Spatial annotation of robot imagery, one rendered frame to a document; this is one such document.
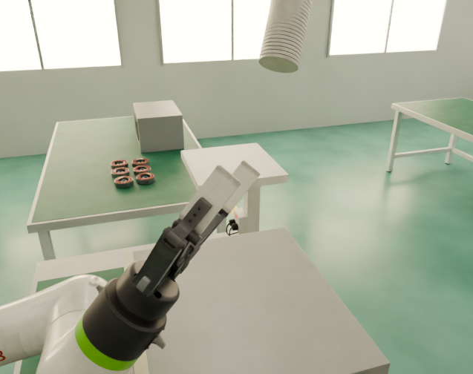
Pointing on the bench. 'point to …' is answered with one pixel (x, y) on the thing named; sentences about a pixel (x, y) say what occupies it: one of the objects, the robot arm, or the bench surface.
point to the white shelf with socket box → (212, 156)
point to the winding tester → (258, 315)
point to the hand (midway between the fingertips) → (236, 176)
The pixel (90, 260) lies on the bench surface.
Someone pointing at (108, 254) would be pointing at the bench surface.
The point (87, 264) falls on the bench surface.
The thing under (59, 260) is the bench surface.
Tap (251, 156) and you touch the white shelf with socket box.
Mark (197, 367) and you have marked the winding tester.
